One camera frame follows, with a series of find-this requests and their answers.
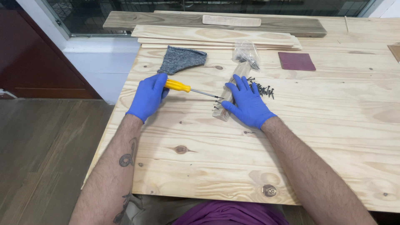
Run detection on grey knitted cloth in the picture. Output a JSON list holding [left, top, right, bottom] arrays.
[[157, 46, 208, 75]]

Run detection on maroon sandpaper sheet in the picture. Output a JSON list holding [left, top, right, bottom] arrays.
[[278, 52, 316, 71]]

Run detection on person's right hand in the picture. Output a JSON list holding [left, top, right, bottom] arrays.
[[221, 74, 278, 129]]

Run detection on light pine plank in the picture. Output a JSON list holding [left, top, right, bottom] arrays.
[[141, 44, 270, 51], [137, 35, 303, 50], [131, 24, 295, 47]]

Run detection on beige trousers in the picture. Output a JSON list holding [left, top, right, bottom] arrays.
[[120, 194, 202, 225]]

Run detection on yellow handled screwdriver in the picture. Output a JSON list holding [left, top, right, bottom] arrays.
[[164, 79, 224, 100]]

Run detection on small light wooden block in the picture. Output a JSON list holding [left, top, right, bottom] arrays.
[[212, 61, 251, 122]]

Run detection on dark weathered wooden plank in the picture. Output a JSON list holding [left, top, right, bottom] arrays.
[[103, 11, 327, 38]]

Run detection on clear plastic bag of screws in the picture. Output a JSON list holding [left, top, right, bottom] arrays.
[[232, 40, 261, 72]]

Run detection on purple shirt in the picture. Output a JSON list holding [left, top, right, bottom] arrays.
[[172, 201, 289, 225]]

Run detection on pile of black screws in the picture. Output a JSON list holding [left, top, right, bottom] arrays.
[[247, 76, 275, 100]]

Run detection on brown board piece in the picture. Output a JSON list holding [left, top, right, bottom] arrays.
[[387, 42, 400, 63]]

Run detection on small rounded wooden slat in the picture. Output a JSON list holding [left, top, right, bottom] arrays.
[[202, 15, 262, 27]]

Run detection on window with metal grille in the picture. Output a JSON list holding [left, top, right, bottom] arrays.
[[42, 0, 375, 37]]

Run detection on dark red door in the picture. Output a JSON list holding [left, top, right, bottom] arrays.
[[0, 0, 102, 100]]

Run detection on person's left hand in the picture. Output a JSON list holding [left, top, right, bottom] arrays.
[[126, 73, 171, 124]]

